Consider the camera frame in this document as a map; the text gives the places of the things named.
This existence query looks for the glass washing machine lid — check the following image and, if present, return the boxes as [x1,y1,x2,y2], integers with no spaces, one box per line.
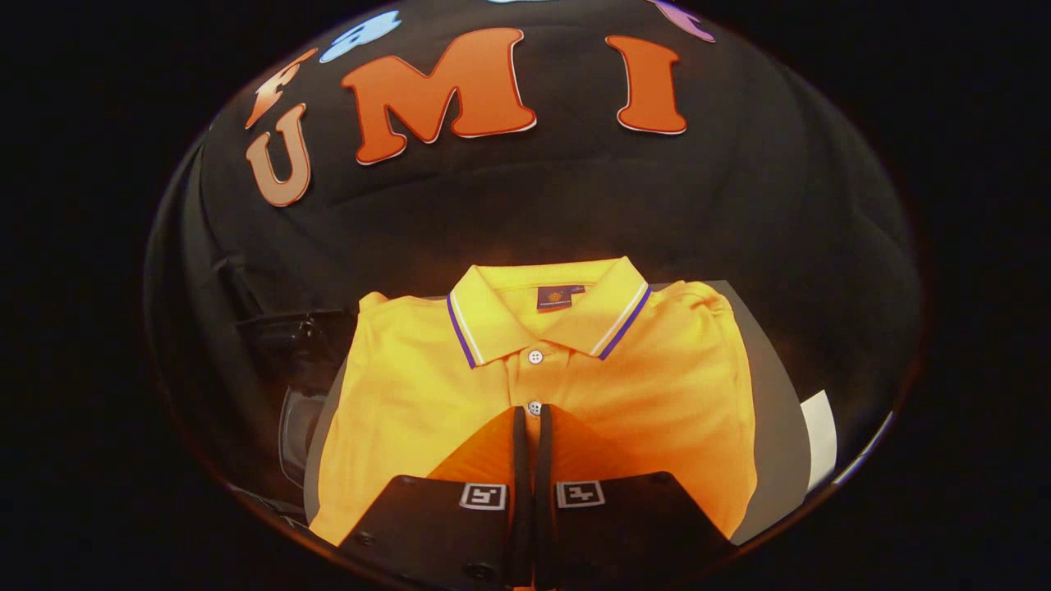
[236,309,358,388]

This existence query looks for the yellow polo shirt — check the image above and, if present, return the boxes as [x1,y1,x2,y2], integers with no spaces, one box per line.
[308,256,758,547]

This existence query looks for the black backdrop cloth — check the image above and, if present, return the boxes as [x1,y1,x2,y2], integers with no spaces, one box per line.
[146,0,925,526]

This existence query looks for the white panel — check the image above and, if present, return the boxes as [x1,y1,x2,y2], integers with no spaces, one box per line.
[801,390,838,493]

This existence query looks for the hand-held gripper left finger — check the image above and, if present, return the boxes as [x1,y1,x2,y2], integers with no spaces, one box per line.
[338,405,530,591]

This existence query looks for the dark washing machine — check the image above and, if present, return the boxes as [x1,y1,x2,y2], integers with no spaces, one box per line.
[230,308,362,530]

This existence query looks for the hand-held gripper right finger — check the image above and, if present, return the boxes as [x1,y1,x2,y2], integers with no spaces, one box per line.
[532,402,736,591]

